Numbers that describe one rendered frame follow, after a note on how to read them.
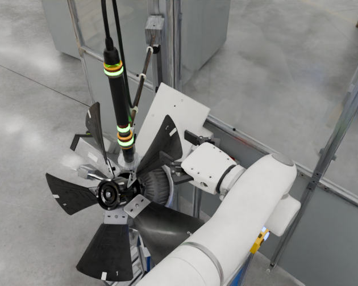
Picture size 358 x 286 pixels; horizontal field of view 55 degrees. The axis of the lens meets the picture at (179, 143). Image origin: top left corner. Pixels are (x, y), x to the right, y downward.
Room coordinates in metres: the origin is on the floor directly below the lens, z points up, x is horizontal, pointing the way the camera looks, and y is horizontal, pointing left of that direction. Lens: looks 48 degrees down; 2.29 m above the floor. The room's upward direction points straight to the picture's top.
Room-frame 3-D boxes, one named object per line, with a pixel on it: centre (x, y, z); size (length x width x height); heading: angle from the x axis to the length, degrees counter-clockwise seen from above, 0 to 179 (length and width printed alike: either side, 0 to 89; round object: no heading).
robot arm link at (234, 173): (0.45, -0.12, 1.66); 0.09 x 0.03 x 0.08; 139
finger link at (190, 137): (0.59, -0.05, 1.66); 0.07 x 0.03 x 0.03; 49
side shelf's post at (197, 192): (1.17, -0.11, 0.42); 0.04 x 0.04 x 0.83; 50
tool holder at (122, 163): (0.69, 0.15, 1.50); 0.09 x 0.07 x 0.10; 175
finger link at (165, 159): (0.50, 0.03, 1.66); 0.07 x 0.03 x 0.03; 49
